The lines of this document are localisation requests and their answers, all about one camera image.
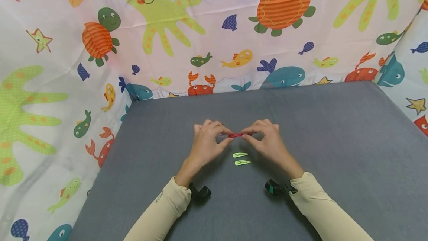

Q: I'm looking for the person's left hand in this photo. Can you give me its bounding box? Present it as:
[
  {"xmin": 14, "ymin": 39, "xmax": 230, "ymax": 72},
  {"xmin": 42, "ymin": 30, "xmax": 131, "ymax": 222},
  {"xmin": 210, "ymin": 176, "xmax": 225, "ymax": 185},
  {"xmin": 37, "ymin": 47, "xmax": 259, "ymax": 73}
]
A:
[{"xmin": 174, "ymin": 119, "xmax": 234, "ymax": 188}]

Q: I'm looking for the person's left forearm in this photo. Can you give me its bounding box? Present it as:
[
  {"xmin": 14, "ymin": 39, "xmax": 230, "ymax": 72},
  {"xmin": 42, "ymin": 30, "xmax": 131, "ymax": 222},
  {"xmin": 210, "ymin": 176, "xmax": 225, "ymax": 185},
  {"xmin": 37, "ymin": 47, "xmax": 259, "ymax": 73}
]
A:
[{"xmin": 123, "ymin": 176, "xmax": 192, "ymax": 241}]

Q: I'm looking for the black wrist band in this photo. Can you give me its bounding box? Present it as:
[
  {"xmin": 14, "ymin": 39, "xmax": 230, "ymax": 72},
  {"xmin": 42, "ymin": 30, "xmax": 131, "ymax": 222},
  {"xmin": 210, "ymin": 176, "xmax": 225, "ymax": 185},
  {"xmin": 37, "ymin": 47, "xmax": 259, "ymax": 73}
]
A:
[
  {"xmin": 188, "ymin": 182, "xmax": 212, "ymax": 202},
  {"xmin": 265, "ymin": 179, "xmax": 298, "ymax": 197}
]

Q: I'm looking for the person's right hand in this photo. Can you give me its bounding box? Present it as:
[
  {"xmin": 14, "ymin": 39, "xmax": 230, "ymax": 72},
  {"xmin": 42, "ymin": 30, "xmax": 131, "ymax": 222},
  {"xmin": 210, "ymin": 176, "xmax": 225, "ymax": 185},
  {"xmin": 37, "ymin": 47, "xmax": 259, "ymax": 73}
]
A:
[{"xmin": 240, "ymin": 119, "xmax": 304, "ymax": 180}]

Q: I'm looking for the person's right forearm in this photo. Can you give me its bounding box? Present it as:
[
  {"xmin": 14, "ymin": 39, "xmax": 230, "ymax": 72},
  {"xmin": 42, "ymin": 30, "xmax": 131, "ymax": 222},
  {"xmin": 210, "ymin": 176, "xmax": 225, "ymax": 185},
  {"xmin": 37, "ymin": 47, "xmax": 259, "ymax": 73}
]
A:
[{"xmin": 289, "ymin": 172, "xmax": 375, "ymax": 241}]

